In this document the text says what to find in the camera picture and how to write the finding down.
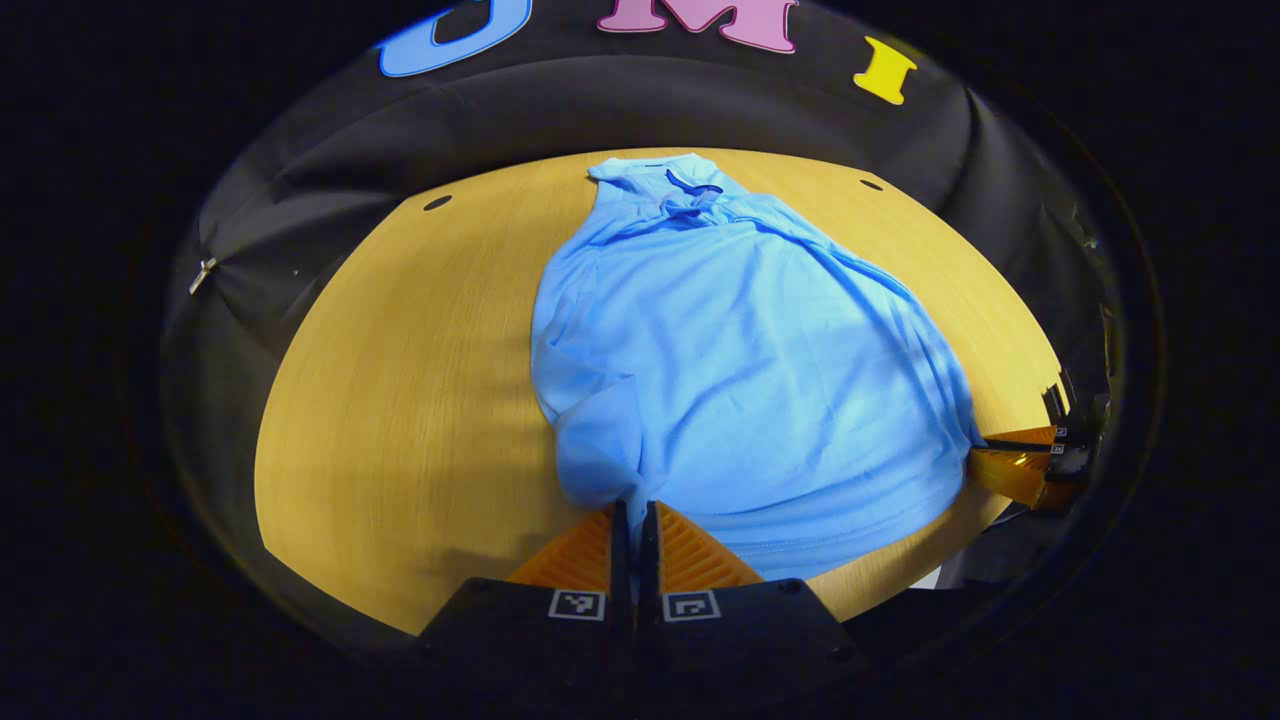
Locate black backdrop cloth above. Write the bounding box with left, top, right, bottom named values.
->
left=160, top=0, right=1126, bottom=651

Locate light blue T-shirt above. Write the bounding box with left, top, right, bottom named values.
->
left=530, top=153, right=986, bottom=583

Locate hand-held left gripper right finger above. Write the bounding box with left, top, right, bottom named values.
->
left=636, top=500, right=866, bottom=693

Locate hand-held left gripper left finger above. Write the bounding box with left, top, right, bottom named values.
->
left=415, top=500, right=633, bottom=693

